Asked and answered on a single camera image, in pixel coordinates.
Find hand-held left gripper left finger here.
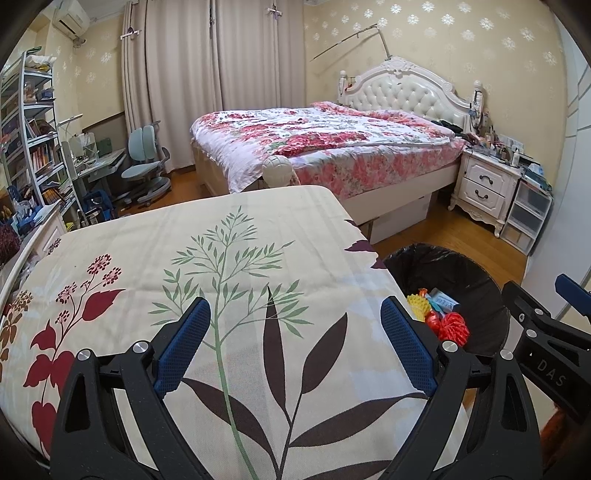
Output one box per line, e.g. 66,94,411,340
51,296,212,480

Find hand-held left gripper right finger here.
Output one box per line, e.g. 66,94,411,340
380,295,541,480

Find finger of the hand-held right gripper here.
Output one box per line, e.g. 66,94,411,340
501,281,591,352
555,274,591,319

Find yellow foam fruit net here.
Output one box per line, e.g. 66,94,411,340
407,295,430,321

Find bin with black bag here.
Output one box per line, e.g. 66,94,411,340
383,244,511,358

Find red foam fruit net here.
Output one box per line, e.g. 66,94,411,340
438,311,470,354

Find white and blue powder sachet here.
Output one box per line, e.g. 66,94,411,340
427,288,461,317

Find person's right forearm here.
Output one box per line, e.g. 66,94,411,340
538,408,578,462

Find clear plastic drawer unit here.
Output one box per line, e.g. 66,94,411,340
499,178,553,254

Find leaf print table cloth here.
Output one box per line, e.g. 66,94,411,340
0,185,467,480

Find white nightstand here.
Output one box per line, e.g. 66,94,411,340
449,148,522,238

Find white box under bed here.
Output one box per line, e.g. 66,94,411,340
367,194,432,244

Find pile of nightstand clutter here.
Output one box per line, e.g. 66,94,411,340
468,79,552,185

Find blue plastic basket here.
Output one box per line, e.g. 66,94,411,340
81,189,114,227

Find white cabinet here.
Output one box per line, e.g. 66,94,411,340
0,212,68,287

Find light blue desk chair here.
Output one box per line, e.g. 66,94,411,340
121,121,172,208

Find grey study desk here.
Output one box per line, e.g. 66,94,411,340
60,148,127,208

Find white round bedpost knob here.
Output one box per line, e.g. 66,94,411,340
262,155,296,188

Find pink floral bedspread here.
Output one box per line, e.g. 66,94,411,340
190,102,465,197

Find white bed with tufted headboard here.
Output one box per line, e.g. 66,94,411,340
190,56,483,222

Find white bookshelf with books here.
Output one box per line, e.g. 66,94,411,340
0,51,77,222

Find beige curtains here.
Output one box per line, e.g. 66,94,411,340
121,0,308,174

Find white air conditioner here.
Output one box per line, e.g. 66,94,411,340
52,0,90,40

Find thin pole on wall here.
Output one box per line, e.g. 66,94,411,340
310,21,393,63

